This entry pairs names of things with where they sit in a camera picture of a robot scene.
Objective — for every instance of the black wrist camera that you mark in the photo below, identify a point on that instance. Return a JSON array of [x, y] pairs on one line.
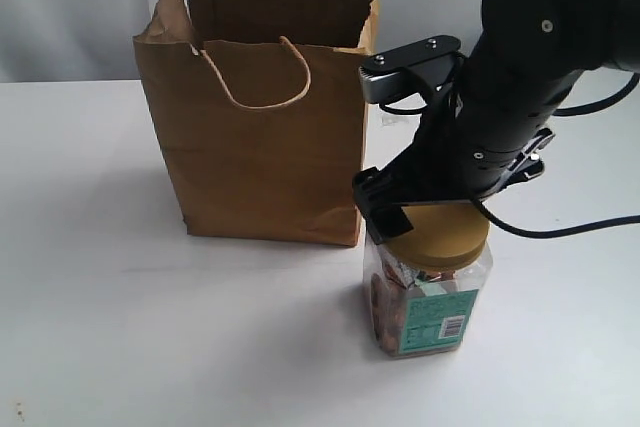
[[418, 67]]

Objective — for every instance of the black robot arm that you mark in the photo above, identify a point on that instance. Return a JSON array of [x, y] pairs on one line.
[[599, 37]]

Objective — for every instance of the clear jar with yellow lid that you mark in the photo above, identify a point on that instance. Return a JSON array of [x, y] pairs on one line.
[[421, 287]]

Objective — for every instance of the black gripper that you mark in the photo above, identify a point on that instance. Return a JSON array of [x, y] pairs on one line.
[[476, 139]]

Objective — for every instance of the brown paper bag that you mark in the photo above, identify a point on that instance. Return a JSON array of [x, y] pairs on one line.
[[259, 114]]

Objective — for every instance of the small clear plastic scrap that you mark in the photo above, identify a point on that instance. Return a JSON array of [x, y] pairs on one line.
[[388, 120]]

